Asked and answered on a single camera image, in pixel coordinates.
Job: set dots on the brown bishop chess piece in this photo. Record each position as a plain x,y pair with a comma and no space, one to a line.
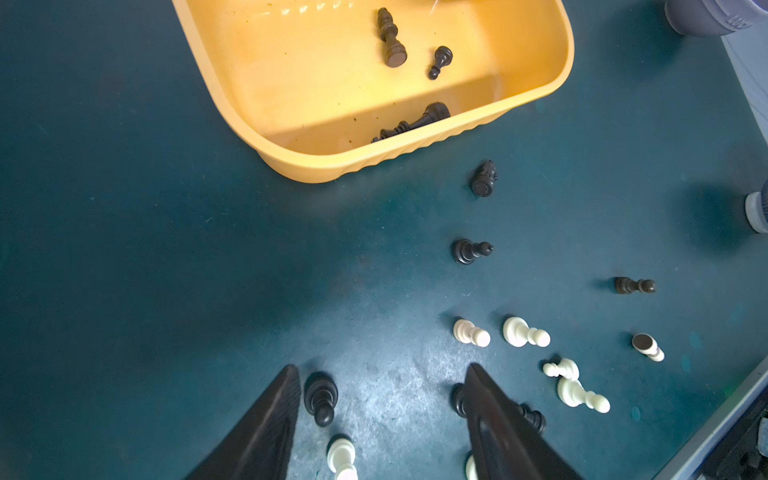
395,53

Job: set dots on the white lying piece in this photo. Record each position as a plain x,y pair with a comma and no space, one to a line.
648,346

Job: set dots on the white pawn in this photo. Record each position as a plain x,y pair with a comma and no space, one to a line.
467,332
470,468
573,394
518,333

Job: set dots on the purple bowl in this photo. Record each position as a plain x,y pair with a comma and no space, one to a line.
714,18

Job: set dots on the yellow plastic storage box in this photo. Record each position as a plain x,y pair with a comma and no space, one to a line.
305,84

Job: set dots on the white pawn by knight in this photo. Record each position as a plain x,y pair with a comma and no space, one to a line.
573,394

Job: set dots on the black bishop chess piece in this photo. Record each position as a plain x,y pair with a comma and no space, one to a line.
466,252

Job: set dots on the brown pawn right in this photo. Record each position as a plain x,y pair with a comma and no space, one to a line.
627,286

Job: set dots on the black pawn chess piece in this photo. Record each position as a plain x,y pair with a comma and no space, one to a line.
320,398

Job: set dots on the black knight chess piece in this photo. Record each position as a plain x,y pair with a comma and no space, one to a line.
484,179

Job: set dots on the white rook chess piece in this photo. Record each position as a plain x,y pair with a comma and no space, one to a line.
341,458

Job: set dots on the black pawn pair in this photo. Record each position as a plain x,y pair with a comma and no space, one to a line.
534,417

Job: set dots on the black king chess piece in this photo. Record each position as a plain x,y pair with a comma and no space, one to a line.
434,112

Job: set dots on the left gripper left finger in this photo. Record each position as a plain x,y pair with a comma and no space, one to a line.
259,445

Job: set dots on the white knight piece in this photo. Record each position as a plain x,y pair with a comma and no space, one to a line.
565,368

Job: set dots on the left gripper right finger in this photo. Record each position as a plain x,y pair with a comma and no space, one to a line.
504,444

